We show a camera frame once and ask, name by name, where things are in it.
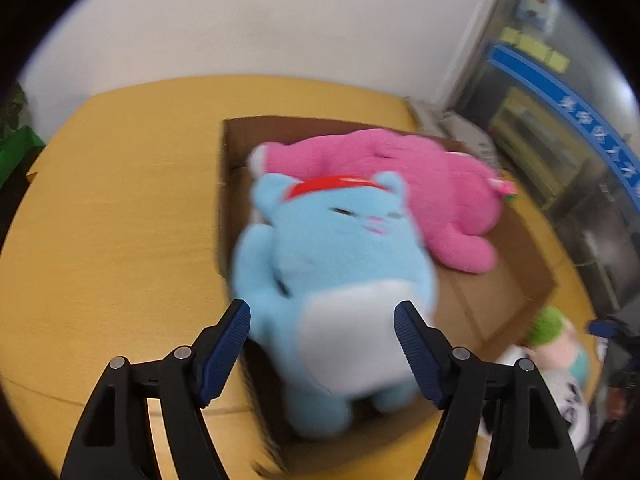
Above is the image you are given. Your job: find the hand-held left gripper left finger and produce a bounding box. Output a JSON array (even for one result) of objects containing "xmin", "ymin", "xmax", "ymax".
[{"xmin": 60, "ymin": 299, "xmax": 252, "ymax": 480}]

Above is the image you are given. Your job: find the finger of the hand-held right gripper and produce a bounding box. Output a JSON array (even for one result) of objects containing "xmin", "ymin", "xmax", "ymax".
[{"xmin": 586, "ymin": 316, "xmax": 622, "ymax": 339}]

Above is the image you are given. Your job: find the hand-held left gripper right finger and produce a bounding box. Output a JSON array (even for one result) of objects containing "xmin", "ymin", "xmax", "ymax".
[{"xmin": 393, "ymin": 300, "xmax": 584, "ymax": 480}]

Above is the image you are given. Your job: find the brown cardboard box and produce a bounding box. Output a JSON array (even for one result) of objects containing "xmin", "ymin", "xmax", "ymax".
[{"xmin": 216, "ymin": 116, "xmax": 559, "ymax": 477}]

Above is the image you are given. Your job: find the blue plush cat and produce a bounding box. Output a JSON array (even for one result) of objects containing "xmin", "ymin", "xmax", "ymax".
[{"xmin": 232, "ymin": 171, "xmax": 442, "ymax": 442}]

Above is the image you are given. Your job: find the white plush toy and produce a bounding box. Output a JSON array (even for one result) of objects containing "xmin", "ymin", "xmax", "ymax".
[{"xmin": 477, "ymin": 344, "xmax": 593, "ymax": 455}]

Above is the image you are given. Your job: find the shelf cabinet behind glass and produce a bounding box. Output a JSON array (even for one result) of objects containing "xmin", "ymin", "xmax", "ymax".
[{"xmin": 489, "ymin": 89, "xmax": 603, "ymax": 211}]

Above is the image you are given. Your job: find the blue door banner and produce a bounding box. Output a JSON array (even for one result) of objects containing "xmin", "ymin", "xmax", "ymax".
[{"xmin": 486, "ymin": 44, "xmax": 640, "ymax": 188}]

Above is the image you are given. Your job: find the cartoon sheep poster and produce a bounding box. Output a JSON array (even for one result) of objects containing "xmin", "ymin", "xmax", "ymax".
[{"xmin": 519, "ymin": 0, "xmax": 557, "ymax": 27}]

